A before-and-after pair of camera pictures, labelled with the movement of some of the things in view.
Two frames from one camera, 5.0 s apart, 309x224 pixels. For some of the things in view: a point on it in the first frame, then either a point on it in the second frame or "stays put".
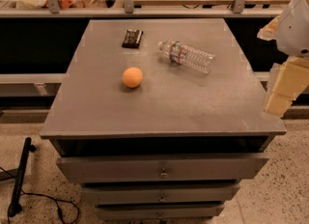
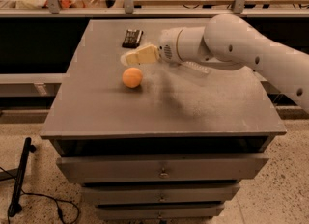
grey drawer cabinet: (179, 146) stays put
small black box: (132, 39) stays put
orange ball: (132, 76) stays put
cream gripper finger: (268, 32) to (131, 57)
